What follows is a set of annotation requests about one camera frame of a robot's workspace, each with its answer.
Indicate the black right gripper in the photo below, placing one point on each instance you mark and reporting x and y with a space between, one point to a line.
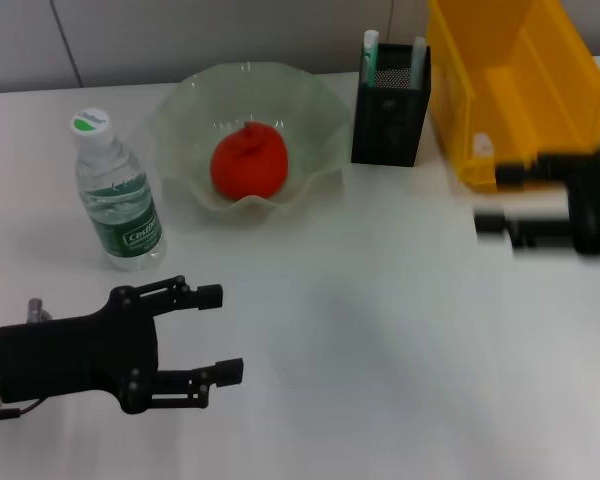
592 200

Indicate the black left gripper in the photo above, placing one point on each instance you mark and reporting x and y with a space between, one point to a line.
80 350

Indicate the white paper ball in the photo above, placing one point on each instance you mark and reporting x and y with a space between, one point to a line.
482 145

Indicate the grey marker pen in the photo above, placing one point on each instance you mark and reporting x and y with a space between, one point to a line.
418 60

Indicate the clear green-label water bottle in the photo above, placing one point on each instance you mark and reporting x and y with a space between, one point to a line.
120 200

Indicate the red soft tomato toy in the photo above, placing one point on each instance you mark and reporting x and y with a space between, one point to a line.
250 160

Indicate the green utility knife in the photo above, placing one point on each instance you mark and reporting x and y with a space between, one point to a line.
370 55

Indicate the black mesh pen holder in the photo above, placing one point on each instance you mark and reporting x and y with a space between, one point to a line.
385 135

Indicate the green glass fruit plate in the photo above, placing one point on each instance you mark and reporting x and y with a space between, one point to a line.
190 110

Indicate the yellow plastic bin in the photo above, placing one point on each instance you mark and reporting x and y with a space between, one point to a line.
520 100

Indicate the silver left wrist socket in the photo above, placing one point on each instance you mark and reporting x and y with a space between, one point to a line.
37 309

